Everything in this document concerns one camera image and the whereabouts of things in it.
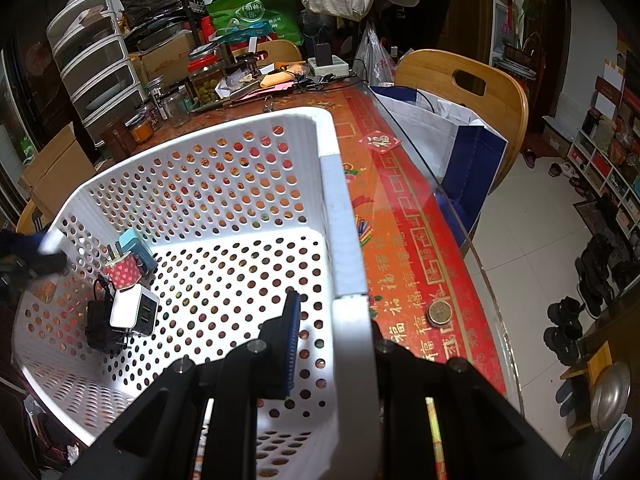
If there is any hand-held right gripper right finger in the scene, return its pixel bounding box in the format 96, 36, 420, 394
374, 339, 568, 480

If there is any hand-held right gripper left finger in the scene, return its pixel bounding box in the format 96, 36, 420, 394
65, 290, 302, 480

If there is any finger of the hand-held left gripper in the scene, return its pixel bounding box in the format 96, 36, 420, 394
20, 251, 69, 277
0, 229, 46, 261

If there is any pink polka dot charger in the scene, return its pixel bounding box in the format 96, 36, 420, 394
102, 245, 141, 291

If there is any black charger plug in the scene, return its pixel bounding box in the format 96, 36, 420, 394
84, 276, 132, 356

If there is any teal charger plug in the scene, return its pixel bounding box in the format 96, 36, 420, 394
119, 228, 158, 273

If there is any white charger with black face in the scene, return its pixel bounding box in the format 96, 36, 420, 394
109, 287, 161, 338

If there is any white perforated plastic basket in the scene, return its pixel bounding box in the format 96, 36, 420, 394
11, 106, 386, 480

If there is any open cardboard box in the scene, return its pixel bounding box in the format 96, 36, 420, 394
17, 122, 97, 218

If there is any brass coin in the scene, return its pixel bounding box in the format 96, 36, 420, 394
426, 300, 453, 327

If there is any brown ceramic cup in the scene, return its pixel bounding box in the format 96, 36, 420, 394
98, 119, 138, 158

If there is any black sandals pair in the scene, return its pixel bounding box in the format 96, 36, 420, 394
542, 296, 586, 367

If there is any small jar with orange contents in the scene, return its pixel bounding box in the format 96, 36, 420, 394
127, 114, 155, 143

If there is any metal basin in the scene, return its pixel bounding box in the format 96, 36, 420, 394
589, 361, 632, 432

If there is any white plastic drawer unit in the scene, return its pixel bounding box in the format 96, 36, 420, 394
46, 0, 147, 141

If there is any empty glass jar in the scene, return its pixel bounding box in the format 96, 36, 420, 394
160, 87, 193, 127

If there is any red square sticker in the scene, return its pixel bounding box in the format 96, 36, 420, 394
358, 131, 402, 152

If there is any dark sandals pair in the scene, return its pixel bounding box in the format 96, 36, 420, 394
574, 232, 633, 318

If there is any brown printed cardboard box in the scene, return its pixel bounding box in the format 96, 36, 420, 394
129, 30, 201, 86

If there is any glass jar with red lid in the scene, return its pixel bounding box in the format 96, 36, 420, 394
187, 55, 223, 107

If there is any white and blue paper bag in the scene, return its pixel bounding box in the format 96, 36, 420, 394
369, 85, 509, 248

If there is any white power strip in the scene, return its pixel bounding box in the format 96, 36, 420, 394
307, 56, 349, 77

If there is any clear plastic bag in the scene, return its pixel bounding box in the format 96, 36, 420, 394
354, 22, 396, 86

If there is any white shoe shelf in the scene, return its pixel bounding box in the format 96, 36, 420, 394
565, 77, 640, 233

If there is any green shopping bag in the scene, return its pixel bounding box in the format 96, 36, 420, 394
206, 0, 306, 47

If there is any wooden chair with handle hole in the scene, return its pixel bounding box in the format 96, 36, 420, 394
394, 49, 530, 196
15, 200, 41, 235
231, 39, 304, 63

